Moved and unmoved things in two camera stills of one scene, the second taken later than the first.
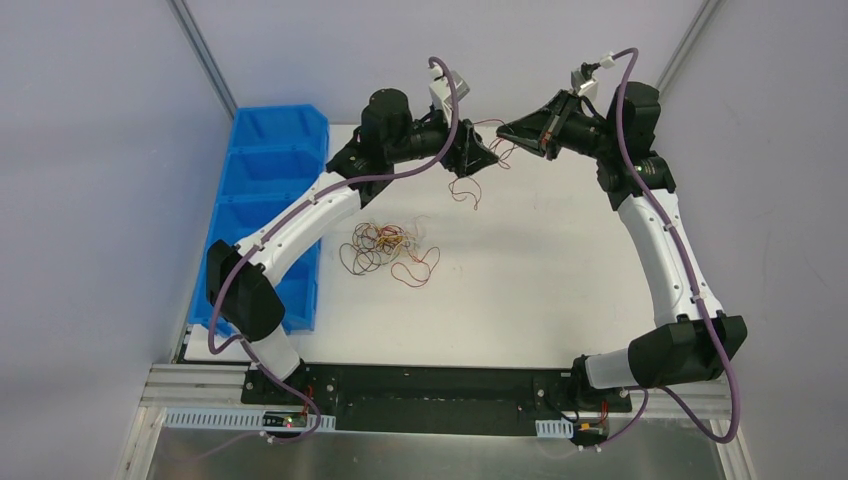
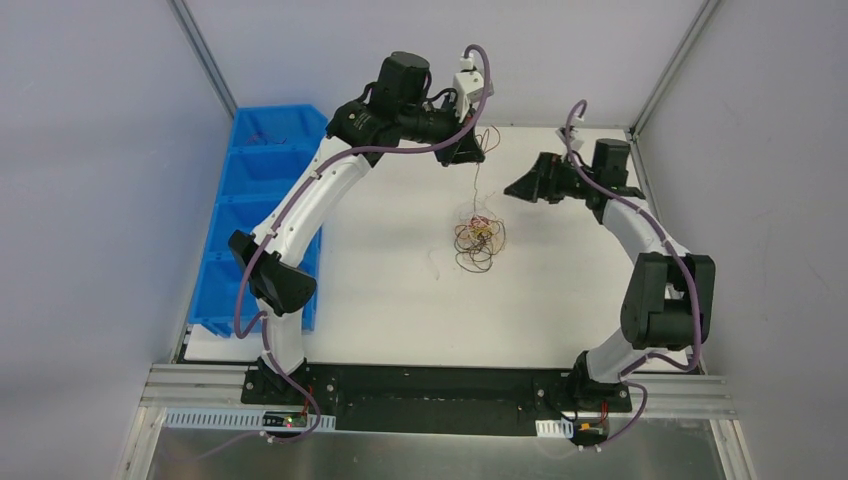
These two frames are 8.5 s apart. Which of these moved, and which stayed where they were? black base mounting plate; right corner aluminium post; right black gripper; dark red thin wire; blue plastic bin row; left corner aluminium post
Moved: dark red thin wire; right black gripper
Stayed: blue plastic bin row; left corner aluminium post; right corner aluminium post; black base mounting plate
